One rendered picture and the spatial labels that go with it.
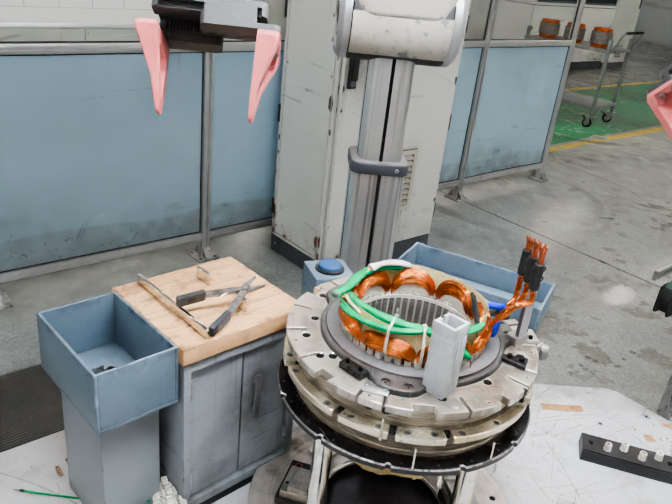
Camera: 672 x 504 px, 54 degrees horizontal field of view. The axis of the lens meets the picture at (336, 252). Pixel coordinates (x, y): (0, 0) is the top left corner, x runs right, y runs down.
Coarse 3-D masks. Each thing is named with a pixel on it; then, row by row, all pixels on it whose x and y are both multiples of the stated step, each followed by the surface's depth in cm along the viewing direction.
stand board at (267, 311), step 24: (216, 264) 102; (240, 264) 103; (120, 288) 93; (144, 288) 94; (168, 288) 94; (192, 288) 95; (216, 288) 96; (264, 288) 97; (144, 312) 88; (168, 312) 88; (192, 312) 89; (216, 312) 90; (240, 312) 90; (264, 312) 91; (288, 312) 92; (168, 336) 83; (192, 336) 84; (216, 336) 84; (240, 336) 87; (192, 360) 82
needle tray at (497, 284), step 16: (400, 256) 112; (416, 256) 119; (432, 256) 118; (448, 256) 116; (464, 256) 115; (448, 272) 117; (464, 272) 116; (480, 272) 114; (496, 272) 113; (512, 272) 111; (480, 288) 113; (496, 288) 114; (512, 288) 112; (544, 288) 110; (544, 304) 102
